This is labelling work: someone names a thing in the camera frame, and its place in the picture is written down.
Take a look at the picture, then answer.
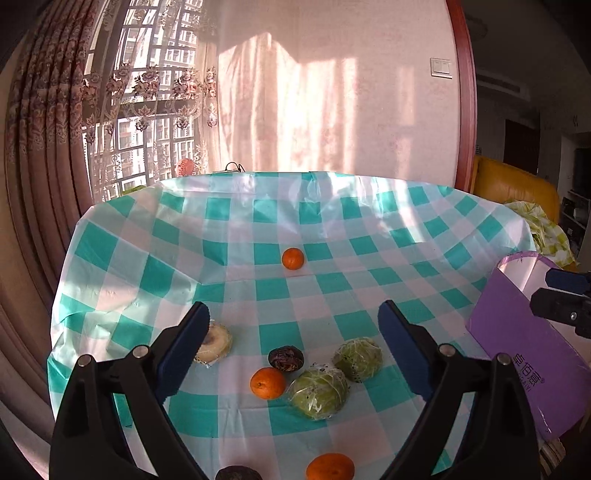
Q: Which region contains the red wooden door frame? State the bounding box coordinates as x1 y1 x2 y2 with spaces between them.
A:
445 0 477 192

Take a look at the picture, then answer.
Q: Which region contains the dark passion fruit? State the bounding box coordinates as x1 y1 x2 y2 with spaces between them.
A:
268 347 305 373
215 465 263 480

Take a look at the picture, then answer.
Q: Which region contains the floral lace curtain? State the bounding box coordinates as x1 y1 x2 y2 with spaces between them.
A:
83 0 222 204

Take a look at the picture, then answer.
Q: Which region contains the metal window grille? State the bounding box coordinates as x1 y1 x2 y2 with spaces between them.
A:
92 0 206 195

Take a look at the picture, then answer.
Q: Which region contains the purple cardboard box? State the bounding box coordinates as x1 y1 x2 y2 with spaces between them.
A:
465 250 591 439

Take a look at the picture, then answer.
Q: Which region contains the large green pastry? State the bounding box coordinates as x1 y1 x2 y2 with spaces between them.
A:
286 367 350 422

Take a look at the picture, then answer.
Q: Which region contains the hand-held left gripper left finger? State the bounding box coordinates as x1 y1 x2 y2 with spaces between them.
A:
50 301 213 480

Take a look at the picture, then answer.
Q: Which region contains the heavy patterned curtain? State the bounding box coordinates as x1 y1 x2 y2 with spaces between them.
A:
4 0 134 462

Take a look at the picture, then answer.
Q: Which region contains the teal checkered tablecloth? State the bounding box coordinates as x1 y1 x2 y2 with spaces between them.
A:
46 171 536 480

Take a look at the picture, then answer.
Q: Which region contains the dark wooden door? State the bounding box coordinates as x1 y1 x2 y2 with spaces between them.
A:
504 119 541 178

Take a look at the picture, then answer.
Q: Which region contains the yellow sofa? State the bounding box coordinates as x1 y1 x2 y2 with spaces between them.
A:
473 156 559 222

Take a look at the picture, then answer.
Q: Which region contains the green patterned cloth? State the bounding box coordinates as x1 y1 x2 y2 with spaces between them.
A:
503 199 575 266

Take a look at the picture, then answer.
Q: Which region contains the dark shelf cabinet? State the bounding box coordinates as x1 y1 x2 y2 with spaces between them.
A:
558 148 591 268

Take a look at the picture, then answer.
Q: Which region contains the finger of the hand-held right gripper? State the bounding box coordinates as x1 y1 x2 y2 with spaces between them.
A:
530 287 591 340
545 268 591 295

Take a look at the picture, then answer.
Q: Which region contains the small green pastry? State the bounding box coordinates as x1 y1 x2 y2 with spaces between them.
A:
333 338 383 382

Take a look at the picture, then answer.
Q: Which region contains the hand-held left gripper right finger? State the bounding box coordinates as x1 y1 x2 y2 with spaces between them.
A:
378 300 542 480

